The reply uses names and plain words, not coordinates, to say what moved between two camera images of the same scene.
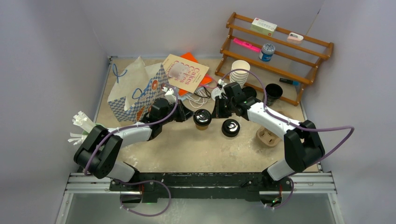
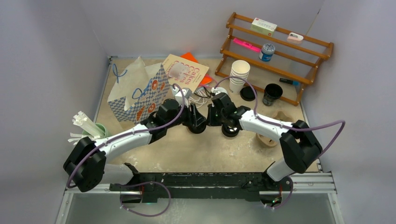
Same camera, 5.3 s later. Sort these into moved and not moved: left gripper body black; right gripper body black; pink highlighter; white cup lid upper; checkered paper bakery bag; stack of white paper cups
Moved: left gripper body black; right gripper body black
Not moved: pink highlighter; white cup lid upper; checkered paper bakery bag; stack of white paper cups
